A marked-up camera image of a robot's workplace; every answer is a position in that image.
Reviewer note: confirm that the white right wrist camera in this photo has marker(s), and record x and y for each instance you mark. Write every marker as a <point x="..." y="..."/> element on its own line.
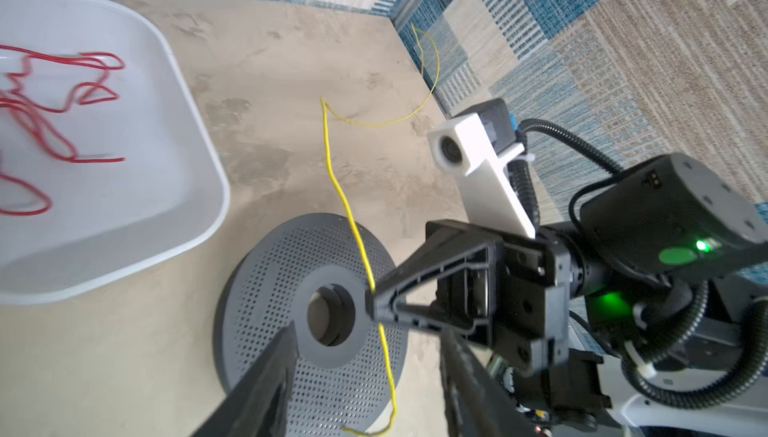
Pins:
<point x="475" y="148"/>

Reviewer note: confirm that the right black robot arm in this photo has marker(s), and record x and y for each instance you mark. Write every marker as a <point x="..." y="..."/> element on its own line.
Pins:
<point x="634" y="312"/>

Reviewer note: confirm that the white tray with red cable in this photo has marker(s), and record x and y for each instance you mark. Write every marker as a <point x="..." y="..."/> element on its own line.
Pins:
<point x="106" y="166"/>

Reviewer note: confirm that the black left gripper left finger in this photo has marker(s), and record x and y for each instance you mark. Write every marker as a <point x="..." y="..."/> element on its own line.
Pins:
<point x="258" y="404"/>

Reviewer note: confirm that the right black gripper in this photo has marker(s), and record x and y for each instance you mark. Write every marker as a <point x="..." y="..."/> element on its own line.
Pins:
<point x="456" y="270"/>

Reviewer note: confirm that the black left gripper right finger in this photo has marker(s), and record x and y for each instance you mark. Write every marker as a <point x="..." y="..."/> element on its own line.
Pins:
<point x="475" y="405"/>

